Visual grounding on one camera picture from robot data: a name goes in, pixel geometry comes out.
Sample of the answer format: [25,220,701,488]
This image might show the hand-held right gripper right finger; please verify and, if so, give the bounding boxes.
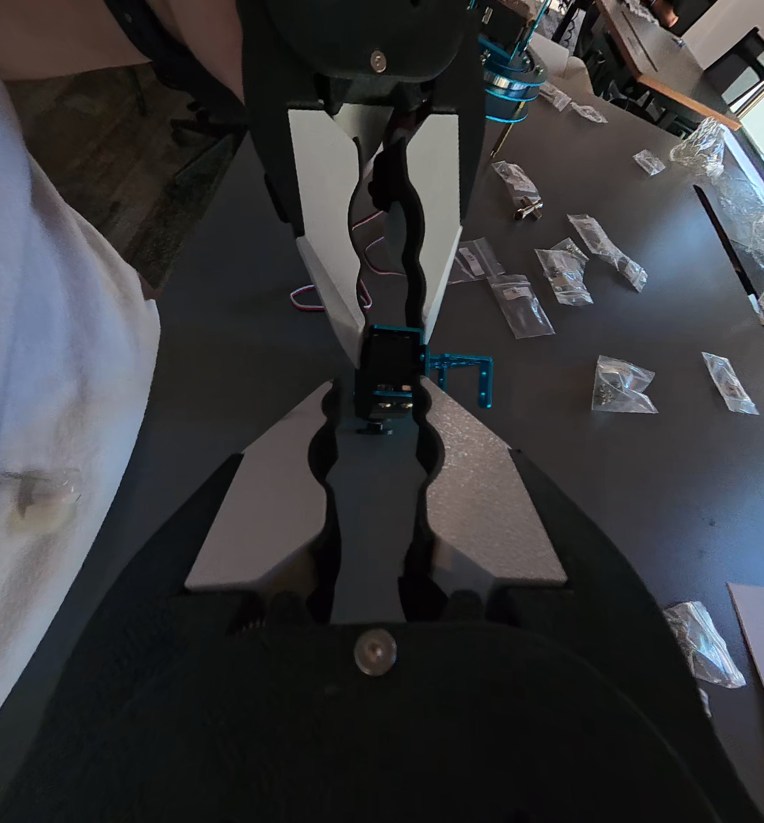
[398,376,569,621]

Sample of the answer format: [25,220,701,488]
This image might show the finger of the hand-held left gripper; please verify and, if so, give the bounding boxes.
[287,106,376,338]
[388,111,465,346]

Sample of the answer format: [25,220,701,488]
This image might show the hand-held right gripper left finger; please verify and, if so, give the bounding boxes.
[184,378,343,621]

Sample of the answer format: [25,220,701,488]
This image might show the blue servo bracket assembly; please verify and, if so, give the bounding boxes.
[353,324,495,438]

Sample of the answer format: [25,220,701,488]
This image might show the person's left forearm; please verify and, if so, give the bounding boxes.
[0,0,249,84]

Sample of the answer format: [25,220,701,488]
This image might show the dark grey desk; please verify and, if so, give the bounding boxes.
[67,39,764,823]

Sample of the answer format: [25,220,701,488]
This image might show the clear bag with white label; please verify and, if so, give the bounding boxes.
[488,274,556,339]
[449,238,506,284]

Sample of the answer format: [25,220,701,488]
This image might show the clear bag of silver screws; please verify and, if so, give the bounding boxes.
[663,601,747,689]

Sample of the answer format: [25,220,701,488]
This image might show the wooden table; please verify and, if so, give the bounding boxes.
[597,0,743,129]

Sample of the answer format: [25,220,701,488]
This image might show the crumpled clear plastic wrap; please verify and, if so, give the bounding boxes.
[670,119,726,180]
[710,174,764,335]

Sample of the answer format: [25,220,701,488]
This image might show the person's white shirt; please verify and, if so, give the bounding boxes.
[0,19,164,753]

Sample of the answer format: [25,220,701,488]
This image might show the black chair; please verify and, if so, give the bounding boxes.
[719,26,764,110]

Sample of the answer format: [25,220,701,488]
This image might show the grey desk with cable tray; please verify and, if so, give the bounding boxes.
[530,32,764,380]

